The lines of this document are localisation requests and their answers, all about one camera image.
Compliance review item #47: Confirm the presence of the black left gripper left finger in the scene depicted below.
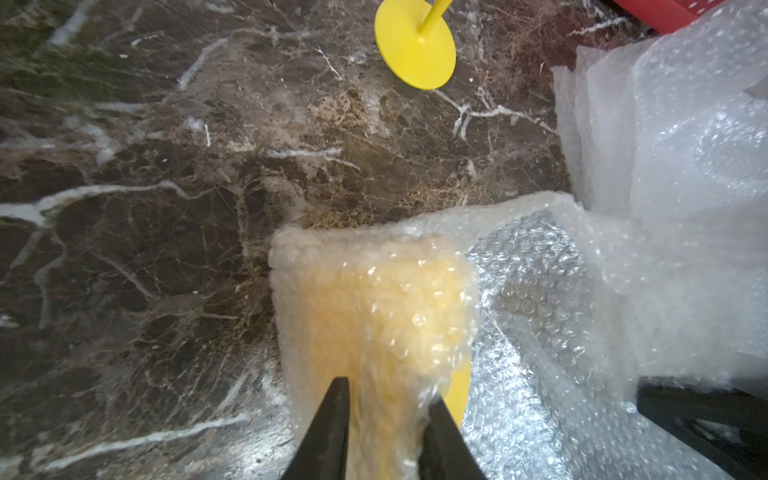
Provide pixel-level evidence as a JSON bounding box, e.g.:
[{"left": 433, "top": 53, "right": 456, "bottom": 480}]
[{"left": 281, "top": 377, "right": 350, "bottom": 480}]

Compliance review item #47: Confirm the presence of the yellow glass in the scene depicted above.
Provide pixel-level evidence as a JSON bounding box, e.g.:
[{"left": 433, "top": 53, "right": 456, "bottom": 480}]
[{"left": 374, "top": 0, "right": 457, "bottom": 90}]

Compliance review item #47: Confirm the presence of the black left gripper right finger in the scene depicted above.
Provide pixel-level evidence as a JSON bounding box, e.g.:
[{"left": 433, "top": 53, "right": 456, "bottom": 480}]
[{"left": 418, "top": 398, "right": 486, "bottom": 480}]

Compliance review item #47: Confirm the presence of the clear bubble wrap sheet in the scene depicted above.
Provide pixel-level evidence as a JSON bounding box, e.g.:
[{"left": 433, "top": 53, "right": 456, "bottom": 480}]
[
  {"left": 552, "top": 1, "right": 767, "bottom": 220},
  {"left": 400, "top": 192, "right": 767, "bottom": 479}
]

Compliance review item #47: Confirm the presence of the beige glass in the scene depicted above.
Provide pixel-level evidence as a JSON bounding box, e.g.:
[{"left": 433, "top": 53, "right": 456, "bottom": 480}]
[{"left": 268, "top": 228, "right": 480, "bottom": 479}]

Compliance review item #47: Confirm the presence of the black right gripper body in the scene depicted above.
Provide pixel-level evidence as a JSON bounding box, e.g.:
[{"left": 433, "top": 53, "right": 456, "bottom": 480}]
[{"left": 636, "top": 377, "right": 767, "bottom": 479}]

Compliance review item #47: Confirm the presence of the red polka dot toaster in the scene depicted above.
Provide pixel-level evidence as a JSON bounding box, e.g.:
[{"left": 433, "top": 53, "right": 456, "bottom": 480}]
[{"left": 613, "top": 0, "right": 724, "bottom": 34}]

